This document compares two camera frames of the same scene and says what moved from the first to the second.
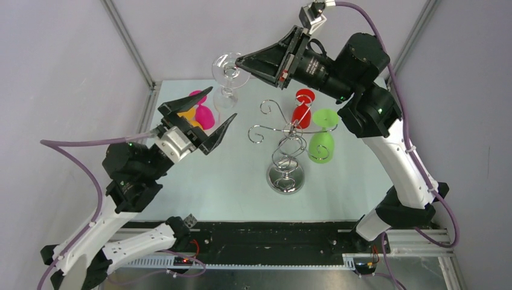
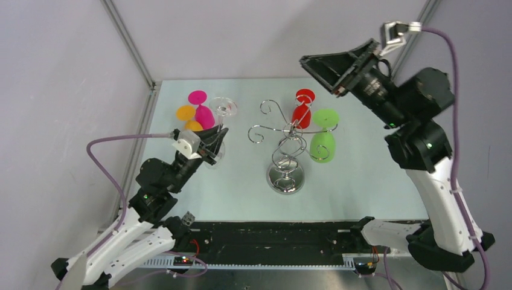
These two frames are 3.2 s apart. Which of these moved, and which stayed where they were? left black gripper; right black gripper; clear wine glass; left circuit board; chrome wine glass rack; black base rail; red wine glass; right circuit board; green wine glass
Moved: right black gripper; left black gripper; clear wine glass
Stayed: left circuit board; right circuit board; red wine glass; chrome wine glass rack; black base rail; green wine glass
